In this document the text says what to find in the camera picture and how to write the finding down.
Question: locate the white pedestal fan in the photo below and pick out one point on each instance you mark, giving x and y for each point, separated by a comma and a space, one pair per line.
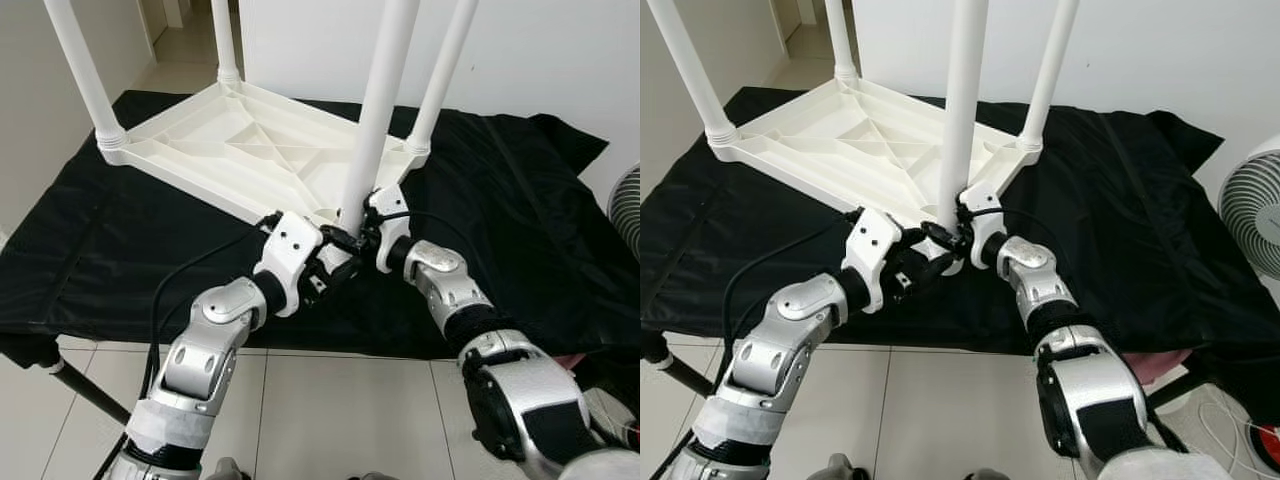
1250, 210
628, 210

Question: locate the black table cloth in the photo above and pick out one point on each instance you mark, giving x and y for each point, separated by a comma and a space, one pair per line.
1130, 250
520, 250

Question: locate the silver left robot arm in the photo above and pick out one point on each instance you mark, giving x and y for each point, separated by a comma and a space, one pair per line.
200, 350
790, 350

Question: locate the pink soft item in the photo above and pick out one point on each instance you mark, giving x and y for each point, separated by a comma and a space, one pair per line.
1160, 365
572, 360

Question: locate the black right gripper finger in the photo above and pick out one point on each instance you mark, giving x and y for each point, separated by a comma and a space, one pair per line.
342, 240
938, 236

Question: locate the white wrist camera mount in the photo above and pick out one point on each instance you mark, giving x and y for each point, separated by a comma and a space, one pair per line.
390, 205
985, 205
290, 245
875, 240

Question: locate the red round power strip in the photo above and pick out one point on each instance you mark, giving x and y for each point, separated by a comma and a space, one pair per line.
634, 435
1270, 440

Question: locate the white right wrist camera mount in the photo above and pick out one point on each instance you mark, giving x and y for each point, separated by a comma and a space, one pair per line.
985, 205
390, 205

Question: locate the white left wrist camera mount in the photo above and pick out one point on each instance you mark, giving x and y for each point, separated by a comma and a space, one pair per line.
290, 245
875, 240

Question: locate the white plastic table top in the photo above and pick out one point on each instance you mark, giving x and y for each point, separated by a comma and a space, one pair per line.
230, 140
840, 130

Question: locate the white tapered table leg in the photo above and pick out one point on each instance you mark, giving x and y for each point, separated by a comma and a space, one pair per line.
445, 70
225, 40
1050, 70
965, 100
380, 100
80, 70
840, 40
690, 70

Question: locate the grey right robot foot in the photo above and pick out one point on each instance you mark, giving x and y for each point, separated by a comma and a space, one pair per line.
380, 476
985, 474

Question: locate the grey left robot foot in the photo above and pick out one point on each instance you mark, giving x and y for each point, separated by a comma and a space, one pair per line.
225, 470
840, 468

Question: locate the grey robot foot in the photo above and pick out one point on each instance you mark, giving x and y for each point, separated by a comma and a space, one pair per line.
985, 474
380, 476
840, 468
225, 470

